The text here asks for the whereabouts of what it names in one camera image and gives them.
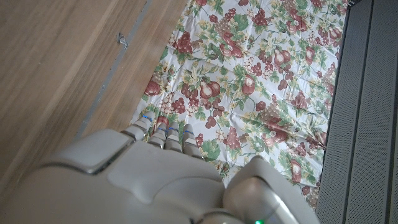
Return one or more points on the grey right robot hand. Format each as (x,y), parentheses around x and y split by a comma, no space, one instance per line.
(140,186)

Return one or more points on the grey tape strip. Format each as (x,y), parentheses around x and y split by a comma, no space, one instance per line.
(115,63)

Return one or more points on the floral fruit print backdrop cloth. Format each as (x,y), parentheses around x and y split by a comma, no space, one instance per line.
(248,77)

